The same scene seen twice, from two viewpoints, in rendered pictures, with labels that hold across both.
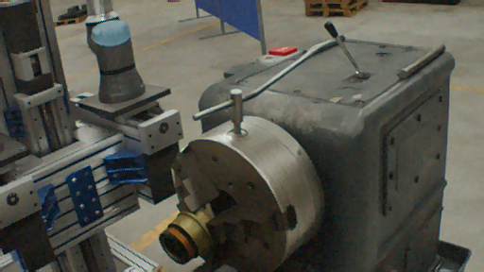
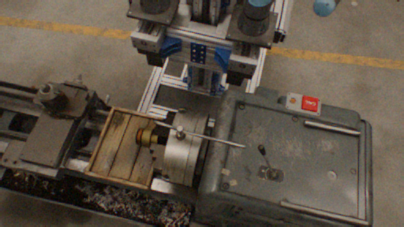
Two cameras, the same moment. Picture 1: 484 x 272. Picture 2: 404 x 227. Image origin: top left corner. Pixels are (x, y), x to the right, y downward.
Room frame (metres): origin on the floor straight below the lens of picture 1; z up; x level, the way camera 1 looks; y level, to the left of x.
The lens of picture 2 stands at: (0.70, -0.38, 2.32)
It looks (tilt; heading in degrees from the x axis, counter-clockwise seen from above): 64 degrees down; 54
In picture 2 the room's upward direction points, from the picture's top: 4 degrees clockwise
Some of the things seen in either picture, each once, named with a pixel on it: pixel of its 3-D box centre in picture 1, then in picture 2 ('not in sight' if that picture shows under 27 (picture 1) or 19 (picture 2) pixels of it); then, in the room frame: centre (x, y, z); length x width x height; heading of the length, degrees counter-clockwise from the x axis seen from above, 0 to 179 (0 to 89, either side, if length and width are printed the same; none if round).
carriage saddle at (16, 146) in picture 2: not in sight; (50, 126); (0.44, 0.50, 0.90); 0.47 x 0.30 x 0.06; 45
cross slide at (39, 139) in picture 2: not in sight; (57, 121); (0.48, 0.47, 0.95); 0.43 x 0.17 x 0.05; 45
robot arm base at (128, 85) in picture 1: (119, 79); (254, 16); (1.50, 0.35, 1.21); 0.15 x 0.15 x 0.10
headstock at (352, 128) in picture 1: (339, 135); (278, 165); (1.21, -0.26, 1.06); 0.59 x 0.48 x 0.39; 135
